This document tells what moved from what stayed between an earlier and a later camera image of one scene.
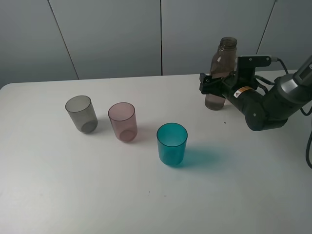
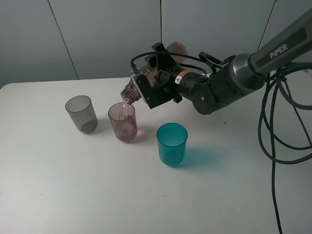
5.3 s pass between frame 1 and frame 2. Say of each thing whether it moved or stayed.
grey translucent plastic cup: stayed
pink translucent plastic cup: stayed
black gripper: moved
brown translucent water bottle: moved
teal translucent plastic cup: stayed
